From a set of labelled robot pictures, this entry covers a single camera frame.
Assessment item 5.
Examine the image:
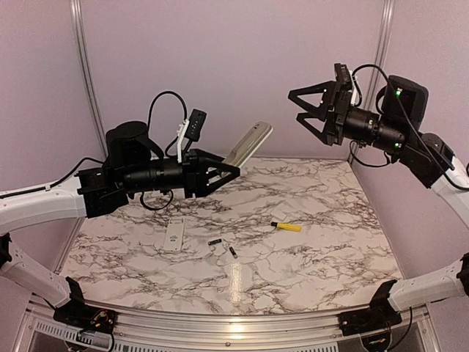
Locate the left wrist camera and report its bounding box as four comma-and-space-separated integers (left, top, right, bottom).
176, 109, 207, 163

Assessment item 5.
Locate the large white remote control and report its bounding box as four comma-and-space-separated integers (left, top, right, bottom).
163, 217, 185, 252

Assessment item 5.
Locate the yellow handled screwdriver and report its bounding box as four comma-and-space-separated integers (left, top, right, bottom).
270, 221, 302, 232

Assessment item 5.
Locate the small white remote control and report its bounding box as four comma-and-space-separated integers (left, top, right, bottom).
223, 122, 273, 168

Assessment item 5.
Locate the left aluminium corner post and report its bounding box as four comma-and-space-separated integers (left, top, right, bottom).
70, 0, 107, 155

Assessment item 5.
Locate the aluminium front rail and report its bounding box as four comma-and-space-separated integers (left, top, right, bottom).
21, 291, 437, 352

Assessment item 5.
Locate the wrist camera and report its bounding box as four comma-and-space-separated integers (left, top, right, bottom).
334, 63, 363, 107
176, 109, 207, 163

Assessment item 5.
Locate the right aluminium corner post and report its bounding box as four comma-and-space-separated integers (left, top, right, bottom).
368, 0, 396, 92

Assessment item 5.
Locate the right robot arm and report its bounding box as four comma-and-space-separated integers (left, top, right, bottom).
288, 73, 468, 329

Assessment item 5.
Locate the black battery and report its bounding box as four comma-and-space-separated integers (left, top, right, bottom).
229, 246, 238, 259
208, 238, 223, 246

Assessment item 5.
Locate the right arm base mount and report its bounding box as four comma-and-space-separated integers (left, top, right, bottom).
339, 307, 402, 337

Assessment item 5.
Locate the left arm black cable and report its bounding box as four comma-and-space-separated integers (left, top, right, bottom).
0, 90, 190, 210

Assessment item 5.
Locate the aluminium corner post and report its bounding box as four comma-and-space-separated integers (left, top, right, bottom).
368, 0, 396, 92
70, 0, 107, 155

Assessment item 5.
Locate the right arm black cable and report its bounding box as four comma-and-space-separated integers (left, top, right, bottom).
347, 64, 469, 191

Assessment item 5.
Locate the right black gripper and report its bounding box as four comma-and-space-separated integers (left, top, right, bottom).
289, 80, 410, 155

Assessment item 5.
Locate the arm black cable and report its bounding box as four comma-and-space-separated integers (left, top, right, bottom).
0, 90, 190, 210
347, 64, 469, 191

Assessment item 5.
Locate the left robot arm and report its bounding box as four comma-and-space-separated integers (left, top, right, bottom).
1, 121, 240, 326

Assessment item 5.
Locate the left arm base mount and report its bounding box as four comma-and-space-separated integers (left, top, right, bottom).
53, 305, 117, 334

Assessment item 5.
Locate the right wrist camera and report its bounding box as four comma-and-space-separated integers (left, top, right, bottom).
334, 63, 363, 107

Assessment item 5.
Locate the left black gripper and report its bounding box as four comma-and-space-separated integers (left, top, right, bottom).
121, 147, 241, 197

